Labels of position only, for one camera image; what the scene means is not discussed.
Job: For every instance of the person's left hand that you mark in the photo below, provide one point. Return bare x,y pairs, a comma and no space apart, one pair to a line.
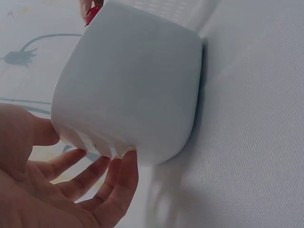
35,194

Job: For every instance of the person's right fingers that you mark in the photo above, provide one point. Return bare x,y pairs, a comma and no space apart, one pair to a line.
86,7

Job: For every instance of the small red fruit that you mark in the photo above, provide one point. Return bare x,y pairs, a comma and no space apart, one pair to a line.
91,14

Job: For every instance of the white perforated basket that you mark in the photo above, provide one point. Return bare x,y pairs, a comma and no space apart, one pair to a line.
171,12

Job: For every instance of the white bowl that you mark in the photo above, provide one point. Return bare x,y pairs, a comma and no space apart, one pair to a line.
128,90

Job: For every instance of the person's right hand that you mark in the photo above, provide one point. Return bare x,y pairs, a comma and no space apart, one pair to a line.
86,7

